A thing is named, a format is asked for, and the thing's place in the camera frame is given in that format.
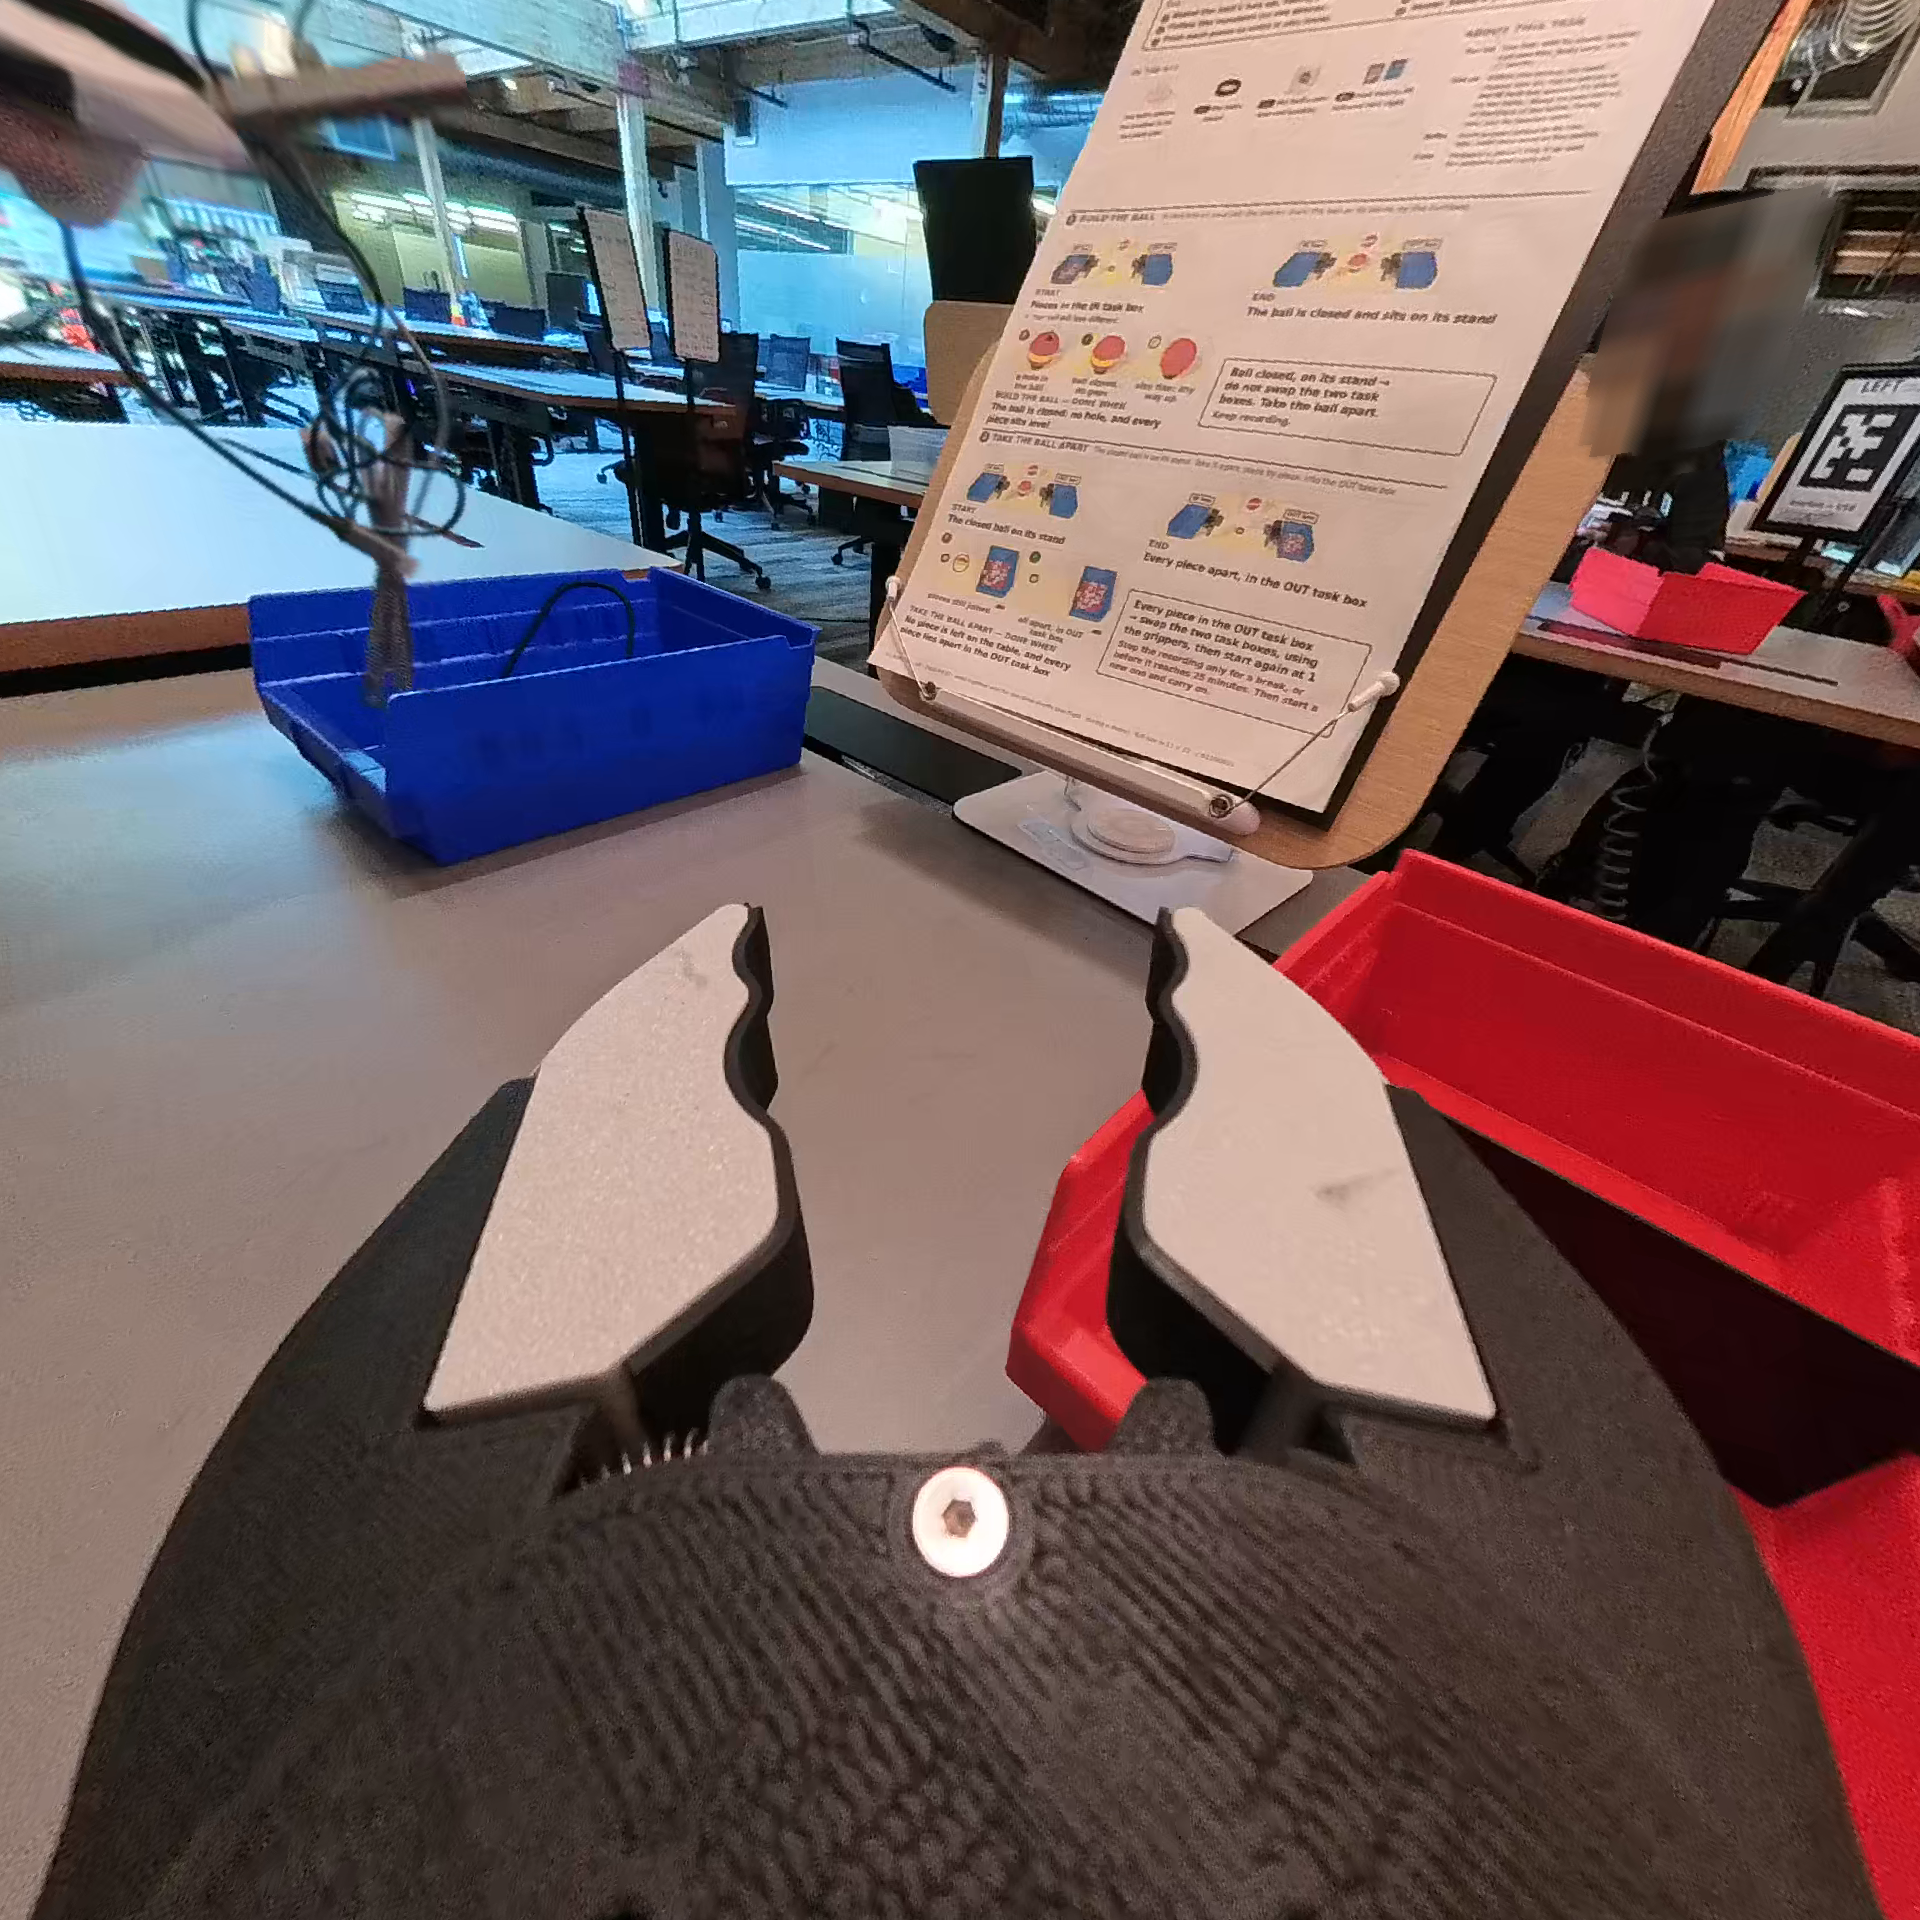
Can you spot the wooden office desk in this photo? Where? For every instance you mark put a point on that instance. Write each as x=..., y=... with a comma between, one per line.
x=1799, y=690

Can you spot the black office chair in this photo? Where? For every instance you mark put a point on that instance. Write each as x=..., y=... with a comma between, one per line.
x=721, y=450
x=879, y=435

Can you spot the red plastic bin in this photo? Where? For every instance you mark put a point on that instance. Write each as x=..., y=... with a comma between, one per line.
x=1575, y=1079
x=1680, y=600

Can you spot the printed marker board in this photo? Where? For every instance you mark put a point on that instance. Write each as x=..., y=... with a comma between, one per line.
x=1851, y=450

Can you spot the printed instruction sheet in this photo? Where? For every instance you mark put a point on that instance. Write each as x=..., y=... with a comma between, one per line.
x=1276, y=523

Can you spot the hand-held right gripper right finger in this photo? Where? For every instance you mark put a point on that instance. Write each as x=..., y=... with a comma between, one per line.
x=1289, y=1170

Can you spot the instruction sheet on stand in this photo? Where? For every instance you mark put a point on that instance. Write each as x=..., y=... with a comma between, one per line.
x=1477, y=675

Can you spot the black flat table panel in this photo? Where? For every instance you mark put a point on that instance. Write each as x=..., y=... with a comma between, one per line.
x=901, y=744

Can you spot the blue plastic bin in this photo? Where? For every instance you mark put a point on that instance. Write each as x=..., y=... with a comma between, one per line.
x=569, y=751

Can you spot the black rectangular board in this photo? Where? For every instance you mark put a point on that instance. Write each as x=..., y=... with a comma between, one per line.
x=973, y=224

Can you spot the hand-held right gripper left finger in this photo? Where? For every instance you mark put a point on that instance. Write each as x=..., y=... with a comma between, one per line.
x=629, y=1170

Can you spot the distant document stand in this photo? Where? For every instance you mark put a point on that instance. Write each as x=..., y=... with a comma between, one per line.
x=616, y=278
x=693, y=294

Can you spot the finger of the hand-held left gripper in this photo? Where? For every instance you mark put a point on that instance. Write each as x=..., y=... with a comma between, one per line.
x=90, y=135
x=346, y=90

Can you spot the light wooden board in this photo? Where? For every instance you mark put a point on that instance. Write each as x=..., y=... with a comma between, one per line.
x=968, y=368

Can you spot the grey desk with wooden edge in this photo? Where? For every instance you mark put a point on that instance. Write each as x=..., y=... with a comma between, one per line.
x=225, y=541

